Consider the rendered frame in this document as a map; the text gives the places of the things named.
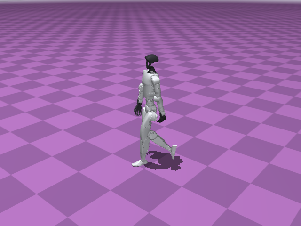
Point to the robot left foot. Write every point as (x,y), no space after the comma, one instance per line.
(139,163)

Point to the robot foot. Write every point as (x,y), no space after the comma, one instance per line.
(139,163)
(173,151)

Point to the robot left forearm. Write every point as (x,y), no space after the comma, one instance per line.
(160,106)

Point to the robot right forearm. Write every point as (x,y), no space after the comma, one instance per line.
(140,97)

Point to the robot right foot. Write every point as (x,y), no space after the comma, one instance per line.
(173,151)

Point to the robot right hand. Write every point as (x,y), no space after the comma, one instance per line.
(138,108)

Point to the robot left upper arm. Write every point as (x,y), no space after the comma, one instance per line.
(156,84)

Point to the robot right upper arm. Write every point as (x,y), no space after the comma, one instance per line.
(141,85)

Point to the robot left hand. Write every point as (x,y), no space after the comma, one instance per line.
(162,118)

